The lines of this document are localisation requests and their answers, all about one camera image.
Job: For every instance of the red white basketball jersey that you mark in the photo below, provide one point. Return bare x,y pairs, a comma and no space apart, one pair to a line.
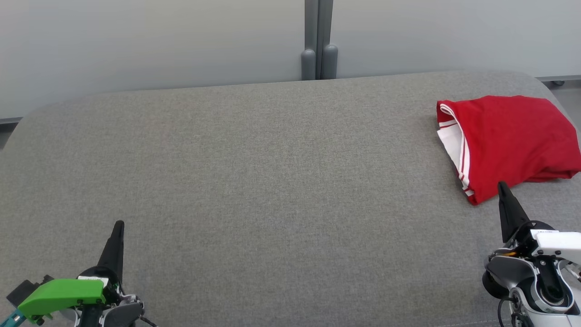
513,136

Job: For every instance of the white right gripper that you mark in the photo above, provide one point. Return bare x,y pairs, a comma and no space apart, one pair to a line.
558,245

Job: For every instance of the small grey caster wheel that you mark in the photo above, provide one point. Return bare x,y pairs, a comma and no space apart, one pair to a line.
557,83

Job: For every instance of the grey partition post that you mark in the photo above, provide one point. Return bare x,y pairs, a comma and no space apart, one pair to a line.
327,27
309,27

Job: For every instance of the grey partition base rail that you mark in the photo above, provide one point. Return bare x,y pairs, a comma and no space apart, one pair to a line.
9,121
560,77

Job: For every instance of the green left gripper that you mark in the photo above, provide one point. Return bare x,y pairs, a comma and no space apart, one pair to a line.
63,294

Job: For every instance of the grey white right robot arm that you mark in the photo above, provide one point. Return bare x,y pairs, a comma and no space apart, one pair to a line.
506,270

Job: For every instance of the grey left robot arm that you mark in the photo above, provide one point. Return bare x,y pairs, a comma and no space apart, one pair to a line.
120,313

